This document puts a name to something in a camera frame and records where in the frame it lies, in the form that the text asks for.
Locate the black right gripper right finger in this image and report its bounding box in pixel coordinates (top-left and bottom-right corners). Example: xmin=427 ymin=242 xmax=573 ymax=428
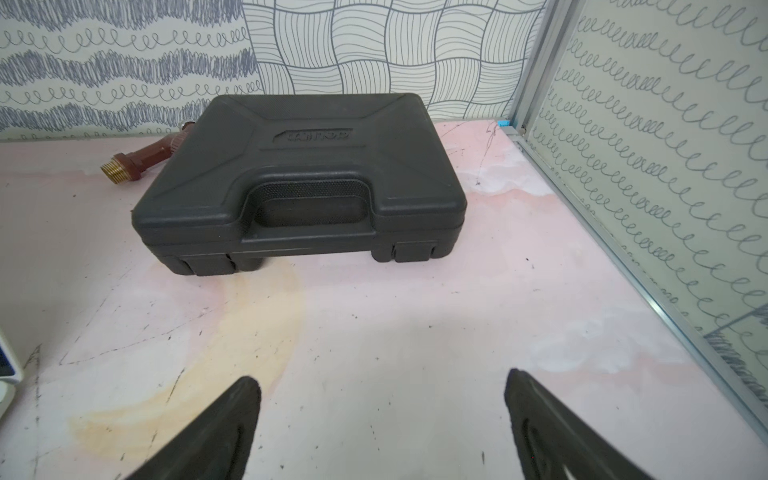
xmin=504 ymin=369 xmax=650 ymax=479

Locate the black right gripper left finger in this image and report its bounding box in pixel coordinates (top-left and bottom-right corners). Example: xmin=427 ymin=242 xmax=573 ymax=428
xmin=130 ymin=376 xmax=261 ymax=480

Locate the silver laptop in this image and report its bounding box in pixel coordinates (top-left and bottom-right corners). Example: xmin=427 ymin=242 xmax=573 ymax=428
xmin=0 ymin=333 xmax=24 ymax=417

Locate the black plastic tool case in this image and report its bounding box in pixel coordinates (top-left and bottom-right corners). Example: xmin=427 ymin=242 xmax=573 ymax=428
xmin=132 ymin=93 xmax=467 ymax=276

